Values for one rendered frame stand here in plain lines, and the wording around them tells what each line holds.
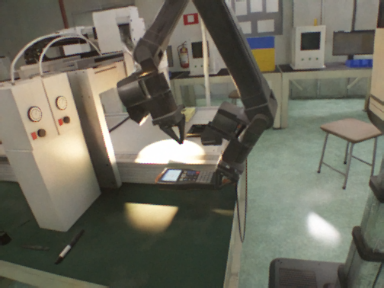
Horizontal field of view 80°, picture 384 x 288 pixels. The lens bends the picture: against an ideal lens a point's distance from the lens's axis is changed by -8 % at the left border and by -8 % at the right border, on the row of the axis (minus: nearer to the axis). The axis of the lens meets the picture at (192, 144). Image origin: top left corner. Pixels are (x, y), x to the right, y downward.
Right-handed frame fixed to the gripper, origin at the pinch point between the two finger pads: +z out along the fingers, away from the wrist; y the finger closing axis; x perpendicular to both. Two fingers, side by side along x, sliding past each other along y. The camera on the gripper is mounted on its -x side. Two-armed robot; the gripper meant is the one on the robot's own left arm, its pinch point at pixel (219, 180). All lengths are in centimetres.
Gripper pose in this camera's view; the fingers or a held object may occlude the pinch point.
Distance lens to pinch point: 71.8
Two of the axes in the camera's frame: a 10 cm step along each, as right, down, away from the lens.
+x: 8.9, 4.6, -0.4
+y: -2.6, 4.2, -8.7
